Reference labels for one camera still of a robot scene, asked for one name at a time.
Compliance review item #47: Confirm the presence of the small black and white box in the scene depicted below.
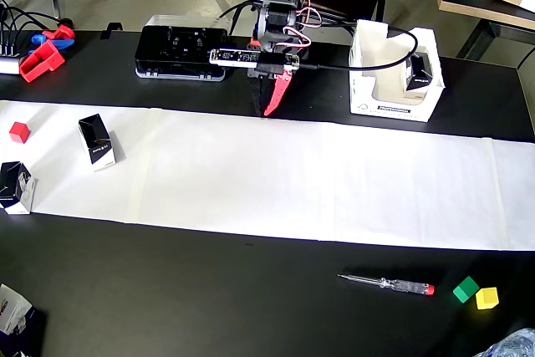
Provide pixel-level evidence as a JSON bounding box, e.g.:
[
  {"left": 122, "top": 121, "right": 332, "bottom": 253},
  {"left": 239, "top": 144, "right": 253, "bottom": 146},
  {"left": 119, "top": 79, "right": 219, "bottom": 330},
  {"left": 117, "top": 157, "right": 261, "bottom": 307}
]
[
  {"left": 78, "top": 113, "right": 126, "bottom": 172},
  {"left": 0, "top": 160, "right": 38, "bottom": 216},
  {"left": 404, "top": 52, "right": 434, "bottom": 93}
]

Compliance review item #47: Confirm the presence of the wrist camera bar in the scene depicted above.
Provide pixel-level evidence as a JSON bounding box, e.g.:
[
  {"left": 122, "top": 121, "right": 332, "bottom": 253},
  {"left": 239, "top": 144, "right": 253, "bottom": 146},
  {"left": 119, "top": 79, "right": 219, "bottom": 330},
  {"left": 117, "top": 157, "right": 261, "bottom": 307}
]
[{"left": 208, "top": 48, "right": 301, "bottom": 70}]

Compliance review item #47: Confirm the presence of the white and navy package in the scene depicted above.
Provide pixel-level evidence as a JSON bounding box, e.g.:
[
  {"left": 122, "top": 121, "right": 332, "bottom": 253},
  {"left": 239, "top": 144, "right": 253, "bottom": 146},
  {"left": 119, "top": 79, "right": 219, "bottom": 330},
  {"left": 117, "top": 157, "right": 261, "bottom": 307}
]
[{"left": 0, "top": 283, "right": 48, "bottom": 357}]

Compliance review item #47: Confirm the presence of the red white servo wire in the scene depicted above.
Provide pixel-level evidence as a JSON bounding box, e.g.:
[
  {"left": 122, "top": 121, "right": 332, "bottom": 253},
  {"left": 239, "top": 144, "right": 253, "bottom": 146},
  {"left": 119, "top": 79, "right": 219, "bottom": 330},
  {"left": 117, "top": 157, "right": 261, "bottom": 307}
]
[{"left": 283, "top": 0, "right": 324, "bottom": 55}]

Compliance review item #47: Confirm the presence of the red cube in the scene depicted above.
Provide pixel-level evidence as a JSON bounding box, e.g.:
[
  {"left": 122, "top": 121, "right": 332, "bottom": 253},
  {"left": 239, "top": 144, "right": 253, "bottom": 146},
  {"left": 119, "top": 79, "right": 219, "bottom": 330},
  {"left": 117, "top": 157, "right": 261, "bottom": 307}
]
[{"left": 8, "top": 121, "right": 32, "bottom": 145}]

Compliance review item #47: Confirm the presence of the small red printed part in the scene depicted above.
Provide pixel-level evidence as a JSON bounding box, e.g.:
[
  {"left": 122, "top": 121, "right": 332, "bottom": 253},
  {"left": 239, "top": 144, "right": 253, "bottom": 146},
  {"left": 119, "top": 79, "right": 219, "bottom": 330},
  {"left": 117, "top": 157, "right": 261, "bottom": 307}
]
[{"left": 43, "top": 24, "right": 77, "bottom": 42}]

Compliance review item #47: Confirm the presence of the grey usb hub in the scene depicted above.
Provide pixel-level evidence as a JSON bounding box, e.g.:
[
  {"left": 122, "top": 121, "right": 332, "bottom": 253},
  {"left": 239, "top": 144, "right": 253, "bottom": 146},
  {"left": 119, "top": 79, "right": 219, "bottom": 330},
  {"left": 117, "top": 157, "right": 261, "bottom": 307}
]
[{"left": 0, "top": 54, "right": 22, "bottom": 75}]

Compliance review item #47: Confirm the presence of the clear plastic bag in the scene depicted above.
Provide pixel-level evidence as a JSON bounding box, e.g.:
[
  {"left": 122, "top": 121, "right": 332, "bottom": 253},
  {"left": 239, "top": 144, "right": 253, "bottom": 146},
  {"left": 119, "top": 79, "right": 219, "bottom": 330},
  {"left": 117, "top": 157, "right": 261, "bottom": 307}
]
[{"left": 474, "top": 326, "right": 535, "bottom": 357}]

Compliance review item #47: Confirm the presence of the white paper sheet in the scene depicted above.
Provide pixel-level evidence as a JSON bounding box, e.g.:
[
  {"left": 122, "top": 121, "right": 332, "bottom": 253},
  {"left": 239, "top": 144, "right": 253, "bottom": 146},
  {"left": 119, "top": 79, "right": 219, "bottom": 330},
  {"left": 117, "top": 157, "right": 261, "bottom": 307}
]
[{"left": 0, "top": 99, "right": 535, "bottom": 252}]

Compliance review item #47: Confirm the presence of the yellow cube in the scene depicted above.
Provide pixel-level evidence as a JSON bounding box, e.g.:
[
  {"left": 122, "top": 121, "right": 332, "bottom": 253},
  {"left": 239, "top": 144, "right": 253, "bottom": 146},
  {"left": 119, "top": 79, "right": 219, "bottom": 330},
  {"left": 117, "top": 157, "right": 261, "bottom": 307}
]
[{"left": 475, "top": 287, "right": 500, "bottom": 311}]

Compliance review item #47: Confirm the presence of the green cube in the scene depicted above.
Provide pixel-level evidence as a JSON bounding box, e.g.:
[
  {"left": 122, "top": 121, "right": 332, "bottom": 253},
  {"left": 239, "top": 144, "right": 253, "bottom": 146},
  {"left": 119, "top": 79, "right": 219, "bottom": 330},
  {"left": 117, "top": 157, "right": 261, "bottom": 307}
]
[{"left": 452, "top": 275, "right": 481, "bottom": 303}]

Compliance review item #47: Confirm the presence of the white cardboard box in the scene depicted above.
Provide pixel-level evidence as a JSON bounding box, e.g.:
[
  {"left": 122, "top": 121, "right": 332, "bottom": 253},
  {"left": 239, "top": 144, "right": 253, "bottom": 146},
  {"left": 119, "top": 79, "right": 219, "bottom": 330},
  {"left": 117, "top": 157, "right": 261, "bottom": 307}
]
[{"left": 349, "top": 18, "right": 446, "bottom": 123}]

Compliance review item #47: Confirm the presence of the black plastic case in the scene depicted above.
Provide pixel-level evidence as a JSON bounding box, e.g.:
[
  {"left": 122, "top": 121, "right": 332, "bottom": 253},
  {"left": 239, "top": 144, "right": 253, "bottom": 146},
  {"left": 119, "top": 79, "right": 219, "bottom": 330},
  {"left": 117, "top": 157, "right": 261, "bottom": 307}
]
[{"left": 134, "top": 15, "right": 233, "bottom": 82}]

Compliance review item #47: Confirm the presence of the large red printed part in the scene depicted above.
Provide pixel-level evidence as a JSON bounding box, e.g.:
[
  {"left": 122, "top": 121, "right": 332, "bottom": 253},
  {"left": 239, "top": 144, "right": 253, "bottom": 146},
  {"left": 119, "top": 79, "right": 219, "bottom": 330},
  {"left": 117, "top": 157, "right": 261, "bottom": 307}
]
[{"left": 18, "top": 38, "right": 67, "bottom": 84}]

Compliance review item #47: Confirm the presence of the thin black hub cable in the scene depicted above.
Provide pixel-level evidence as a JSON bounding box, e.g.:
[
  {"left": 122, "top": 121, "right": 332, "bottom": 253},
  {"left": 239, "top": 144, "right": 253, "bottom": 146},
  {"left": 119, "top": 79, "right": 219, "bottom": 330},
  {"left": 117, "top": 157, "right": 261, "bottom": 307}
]
[
  {"left": 10, "top": 18, "right": 27, "bottom": 58},
  {"left": 0, "top": 4, "right": 75, "bottom": 58}
]

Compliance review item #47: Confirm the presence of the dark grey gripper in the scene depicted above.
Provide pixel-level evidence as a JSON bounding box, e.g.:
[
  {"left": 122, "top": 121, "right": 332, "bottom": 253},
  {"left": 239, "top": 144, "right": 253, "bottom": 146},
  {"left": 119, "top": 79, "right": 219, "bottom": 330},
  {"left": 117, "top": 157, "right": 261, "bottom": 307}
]
[{"left": 247, "top": 33, "right": 311, "bottom": 119}]

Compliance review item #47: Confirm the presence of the black table clamp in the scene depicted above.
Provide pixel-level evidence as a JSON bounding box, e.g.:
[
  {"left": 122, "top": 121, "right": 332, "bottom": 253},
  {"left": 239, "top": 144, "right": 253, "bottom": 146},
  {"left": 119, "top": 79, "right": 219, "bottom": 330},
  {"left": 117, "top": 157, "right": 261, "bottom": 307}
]
[{"left": 102, "top": 22, "right": 125, "bottom": 40}]

